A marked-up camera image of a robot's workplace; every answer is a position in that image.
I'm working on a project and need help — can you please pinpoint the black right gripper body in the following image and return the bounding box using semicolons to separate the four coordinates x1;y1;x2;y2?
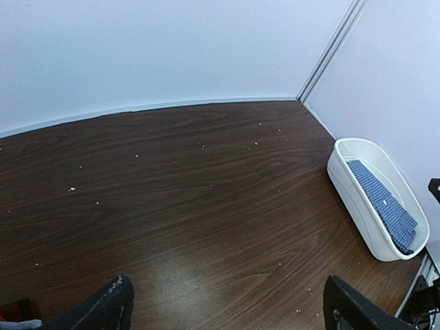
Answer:
428;178;440;204

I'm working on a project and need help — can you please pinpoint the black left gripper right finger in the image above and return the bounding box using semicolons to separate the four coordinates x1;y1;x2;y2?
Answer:
323;276;415;329

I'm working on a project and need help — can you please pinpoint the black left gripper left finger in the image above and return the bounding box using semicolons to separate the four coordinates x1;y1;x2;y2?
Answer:
40;274;135;330

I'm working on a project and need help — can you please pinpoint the white plastic basket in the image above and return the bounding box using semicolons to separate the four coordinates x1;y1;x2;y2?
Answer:
327;138;430;262

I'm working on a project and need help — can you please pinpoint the blue checked shirt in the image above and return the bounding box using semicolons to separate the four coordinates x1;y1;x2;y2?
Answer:
347;160;418;255

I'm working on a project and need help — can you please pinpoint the folded grey shirt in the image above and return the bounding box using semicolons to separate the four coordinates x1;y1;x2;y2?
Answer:
0;319;43;330

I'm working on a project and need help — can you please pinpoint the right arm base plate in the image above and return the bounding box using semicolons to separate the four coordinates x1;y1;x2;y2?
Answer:
399;275;439;329

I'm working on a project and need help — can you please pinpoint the right aluminium frame post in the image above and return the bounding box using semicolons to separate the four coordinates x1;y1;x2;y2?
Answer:
296;0;367;103

